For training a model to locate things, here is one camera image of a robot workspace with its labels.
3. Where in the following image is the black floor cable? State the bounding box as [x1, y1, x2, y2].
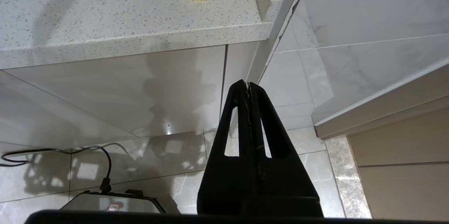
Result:
[0, 145, 113, 193]

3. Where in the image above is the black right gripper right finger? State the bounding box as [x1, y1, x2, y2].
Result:
[248, 82, 323, 217]

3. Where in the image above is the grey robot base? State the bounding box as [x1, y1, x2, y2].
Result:
[60, 189, 167, 215]

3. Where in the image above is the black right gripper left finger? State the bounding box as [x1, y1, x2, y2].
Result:
[197, 79, 262, 217]

